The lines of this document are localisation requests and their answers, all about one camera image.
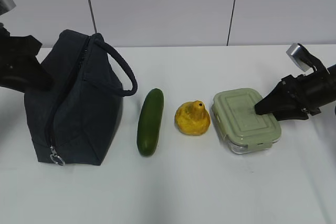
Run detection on green lidded glass container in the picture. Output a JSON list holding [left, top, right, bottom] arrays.
[[212, 88, 281, 154]]

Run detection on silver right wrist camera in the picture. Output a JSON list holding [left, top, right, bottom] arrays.
[[286, 43, 312, 72]]

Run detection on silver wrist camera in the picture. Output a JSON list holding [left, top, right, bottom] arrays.
[[0, 0, 16, 16], [286, 43, 312, 72]]

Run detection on yellow pear-shaped squash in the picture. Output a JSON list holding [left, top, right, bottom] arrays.
[[174, 100, 211, 136]]

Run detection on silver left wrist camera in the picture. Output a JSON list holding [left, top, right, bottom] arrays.
[[0, 0, 16, 16]]

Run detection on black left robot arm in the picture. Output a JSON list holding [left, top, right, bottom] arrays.
[[1, 24, 54, 93]]

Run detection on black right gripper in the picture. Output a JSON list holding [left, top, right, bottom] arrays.
[[255, 74, 321, 121]]

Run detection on dark green cucumber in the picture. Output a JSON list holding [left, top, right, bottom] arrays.
[[136, 88, 164, 157]]

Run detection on navy blue lunch bag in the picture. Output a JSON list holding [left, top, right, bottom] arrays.
[[24, 29, 138, 166]]

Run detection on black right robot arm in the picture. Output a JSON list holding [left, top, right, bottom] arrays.
[[255, 65, 335, 121]]

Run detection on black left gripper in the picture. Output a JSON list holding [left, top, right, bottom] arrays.
[[1, 35, 53, 92]]

